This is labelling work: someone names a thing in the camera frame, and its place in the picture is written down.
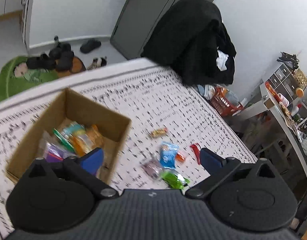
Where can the white side table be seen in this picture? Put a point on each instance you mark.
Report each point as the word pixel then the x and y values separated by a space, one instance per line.
pixel 268 103

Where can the purple snack packet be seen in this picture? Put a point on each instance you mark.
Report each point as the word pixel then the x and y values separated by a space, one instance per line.
pixel 152 168

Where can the red white snack bar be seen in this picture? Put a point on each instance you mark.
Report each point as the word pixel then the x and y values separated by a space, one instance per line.
pixel 196 150

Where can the black clothes pile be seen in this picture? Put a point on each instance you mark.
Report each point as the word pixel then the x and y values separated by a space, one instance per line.
pixel 187 39

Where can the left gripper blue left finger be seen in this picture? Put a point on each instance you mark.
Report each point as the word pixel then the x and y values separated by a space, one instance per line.
pixel 92 161

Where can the white crumpled cloth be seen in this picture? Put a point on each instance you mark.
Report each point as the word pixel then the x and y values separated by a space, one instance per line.
pixel 221 61

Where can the white drawer organizer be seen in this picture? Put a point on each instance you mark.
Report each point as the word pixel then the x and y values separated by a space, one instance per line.
pixel 282 81

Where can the green cartoon floor mat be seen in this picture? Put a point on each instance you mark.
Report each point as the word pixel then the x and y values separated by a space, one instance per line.
pixel 15 77

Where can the blue snack packet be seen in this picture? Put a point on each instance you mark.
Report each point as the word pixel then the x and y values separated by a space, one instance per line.
pixel 168 152

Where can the black slipper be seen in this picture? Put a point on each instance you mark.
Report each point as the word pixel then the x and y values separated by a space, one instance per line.
pixel 90 45

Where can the clear orange snack packet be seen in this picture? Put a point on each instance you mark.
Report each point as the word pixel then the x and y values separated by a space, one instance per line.
pixel 181 156

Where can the grey door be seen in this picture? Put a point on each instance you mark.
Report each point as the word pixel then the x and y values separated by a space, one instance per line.
pixel 135 24

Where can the black shoes pile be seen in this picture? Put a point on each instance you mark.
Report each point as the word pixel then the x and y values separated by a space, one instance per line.
pixel 60 58

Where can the orange plastic basket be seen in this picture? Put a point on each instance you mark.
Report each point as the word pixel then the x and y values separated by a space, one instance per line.
pixel 222 105

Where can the brown cardboard box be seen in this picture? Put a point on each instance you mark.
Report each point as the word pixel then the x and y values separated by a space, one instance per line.
pixel 68 113

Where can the white patterned bed blanket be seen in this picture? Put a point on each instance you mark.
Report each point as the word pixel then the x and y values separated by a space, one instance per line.
pixel 152 97

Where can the small yellow brown snack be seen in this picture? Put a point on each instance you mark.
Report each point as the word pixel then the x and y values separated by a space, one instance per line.
pixel 161 132

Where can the green snack packet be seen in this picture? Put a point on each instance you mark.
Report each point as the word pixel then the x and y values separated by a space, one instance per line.
pixel 174 179

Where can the orange rice cracker packet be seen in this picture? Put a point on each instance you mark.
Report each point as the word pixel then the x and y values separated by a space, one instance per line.
pixel 86 140

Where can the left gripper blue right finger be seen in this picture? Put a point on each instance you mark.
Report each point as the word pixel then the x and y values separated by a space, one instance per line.
pixel 210 161

